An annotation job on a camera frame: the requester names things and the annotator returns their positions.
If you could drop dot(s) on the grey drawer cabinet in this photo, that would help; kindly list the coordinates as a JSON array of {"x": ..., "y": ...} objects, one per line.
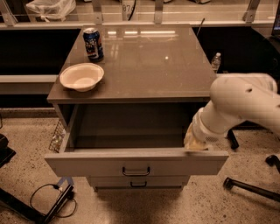
[{"x": 145, "y": 64}]

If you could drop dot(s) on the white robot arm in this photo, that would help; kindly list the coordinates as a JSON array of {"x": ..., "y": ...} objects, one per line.
[{"x": 234, "y": 99}]

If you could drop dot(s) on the clear plastic water bottle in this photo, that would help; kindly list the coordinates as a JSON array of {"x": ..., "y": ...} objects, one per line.
[{"x": 216, "y": 62}]

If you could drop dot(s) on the clear plastic bag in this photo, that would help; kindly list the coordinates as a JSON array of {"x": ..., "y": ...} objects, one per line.
[{"x": 52, "y": 9}]

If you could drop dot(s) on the wire mesh waste basket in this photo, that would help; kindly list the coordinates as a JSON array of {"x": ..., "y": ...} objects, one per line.
[{"x": 57, "y": 138}]

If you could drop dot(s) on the black office chair base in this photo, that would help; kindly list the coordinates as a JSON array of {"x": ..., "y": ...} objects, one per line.
[{"x": 248, "y": 181}]

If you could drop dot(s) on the white paper bowl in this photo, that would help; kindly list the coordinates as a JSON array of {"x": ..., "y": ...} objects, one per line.
[{"x": 81, "y": 77}]

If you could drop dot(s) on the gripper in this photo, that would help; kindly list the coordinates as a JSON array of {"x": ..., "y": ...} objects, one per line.
[{"x": 202, "y": 131}]

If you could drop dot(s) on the black table leg left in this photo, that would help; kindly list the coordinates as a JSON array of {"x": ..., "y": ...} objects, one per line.
[{"x": 29, "y": 212}]

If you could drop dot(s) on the blue soda can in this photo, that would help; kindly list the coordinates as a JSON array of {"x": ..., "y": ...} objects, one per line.
[{"x": 93, "y": 44}]

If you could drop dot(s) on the grey top drawer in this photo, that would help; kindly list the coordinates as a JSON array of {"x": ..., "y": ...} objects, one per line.
[{"x": 132, "y": 141}]

